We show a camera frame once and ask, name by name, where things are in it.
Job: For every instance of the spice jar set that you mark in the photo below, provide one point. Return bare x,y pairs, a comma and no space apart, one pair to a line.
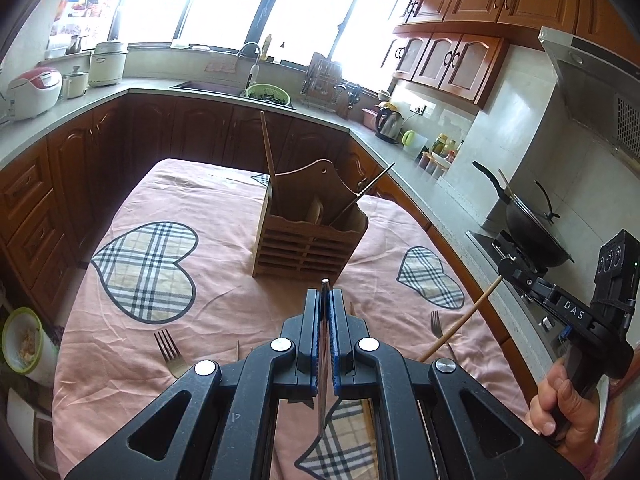
432,165

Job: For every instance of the yellow bottle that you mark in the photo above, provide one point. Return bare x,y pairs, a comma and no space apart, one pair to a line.
267,50

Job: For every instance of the dish rack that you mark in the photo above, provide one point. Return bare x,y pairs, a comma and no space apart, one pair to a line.
320,80

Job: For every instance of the dark wooden chopstick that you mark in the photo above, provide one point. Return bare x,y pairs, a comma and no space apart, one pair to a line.
370,186

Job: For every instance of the large white cooker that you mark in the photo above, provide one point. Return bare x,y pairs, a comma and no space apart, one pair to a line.
107,65

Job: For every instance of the metal fork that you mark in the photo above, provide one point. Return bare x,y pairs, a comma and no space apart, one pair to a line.
172,355
436,327

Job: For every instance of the black wok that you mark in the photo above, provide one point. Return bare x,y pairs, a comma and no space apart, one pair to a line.
530,240

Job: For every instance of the pink cloth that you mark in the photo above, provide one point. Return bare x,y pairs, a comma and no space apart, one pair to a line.
220,67

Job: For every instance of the green colander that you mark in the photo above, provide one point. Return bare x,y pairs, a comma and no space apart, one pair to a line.
280,94

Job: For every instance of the pink box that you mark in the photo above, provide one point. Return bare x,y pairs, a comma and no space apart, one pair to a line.
370,119

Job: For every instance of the white bin green rim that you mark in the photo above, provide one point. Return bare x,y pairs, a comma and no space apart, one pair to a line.
40,360

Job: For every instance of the kitchen sink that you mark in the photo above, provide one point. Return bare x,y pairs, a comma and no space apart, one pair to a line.
210,87

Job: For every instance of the pink plaid-heart tablecloth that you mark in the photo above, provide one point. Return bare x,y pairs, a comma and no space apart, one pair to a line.
225,270

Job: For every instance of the pale spoon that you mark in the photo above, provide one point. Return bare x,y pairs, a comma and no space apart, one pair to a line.
314,211

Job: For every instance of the wooden utensil holder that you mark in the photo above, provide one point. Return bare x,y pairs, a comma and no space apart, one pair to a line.
300,255

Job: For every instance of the dark bottle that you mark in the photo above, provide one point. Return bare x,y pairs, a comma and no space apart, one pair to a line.
281,54

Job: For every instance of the wall outlet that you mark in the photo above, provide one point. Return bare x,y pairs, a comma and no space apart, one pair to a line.
419,110

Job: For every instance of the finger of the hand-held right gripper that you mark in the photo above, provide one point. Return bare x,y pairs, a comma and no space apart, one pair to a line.
510,250
525,280

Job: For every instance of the glass condiment jars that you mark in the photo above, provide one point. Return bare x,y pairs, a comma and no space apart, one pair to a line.
442,147

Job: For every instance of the range hood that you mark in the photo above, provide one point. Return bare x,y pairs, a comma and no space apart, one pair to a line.
590,90

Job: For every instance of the kitchen window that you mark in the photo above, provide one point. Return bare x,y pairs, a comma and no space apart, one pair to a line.
225,0

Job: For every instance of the red and white rice cooker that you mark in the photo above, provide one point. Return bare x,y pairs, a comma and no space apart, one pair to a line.
35,92

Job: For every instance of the wooden lower cabinets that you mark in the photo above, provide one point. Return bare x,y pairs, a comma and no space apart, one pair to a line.
165,125

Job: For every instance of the kitchen faucet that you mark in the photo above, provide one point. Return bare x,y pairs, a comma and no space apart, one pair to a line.
254,75

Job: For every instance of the small white pot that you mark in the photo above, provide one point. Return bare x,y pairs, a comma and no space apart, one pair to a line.
75,85

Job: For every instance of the steel electric kettle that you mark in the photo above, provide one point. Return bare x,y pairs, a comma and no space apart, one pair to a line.
390,125

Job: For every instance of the white dish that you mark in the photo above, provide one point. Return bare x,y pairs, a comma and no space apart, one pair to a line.
180,44

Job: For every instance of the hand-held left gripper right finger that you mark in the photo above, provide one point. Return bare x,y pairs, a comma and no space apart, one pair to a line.
336,350

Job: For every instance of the gas stove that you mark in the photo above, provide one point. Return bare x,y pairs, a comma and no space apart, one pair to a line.
482,242

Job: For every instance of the person's right hand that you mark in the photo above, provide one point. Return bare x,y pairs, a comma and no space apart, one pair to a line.
546,395

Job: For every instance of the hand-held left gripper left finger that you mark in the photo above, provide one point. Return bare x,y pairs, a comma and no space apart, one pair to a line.
314,350

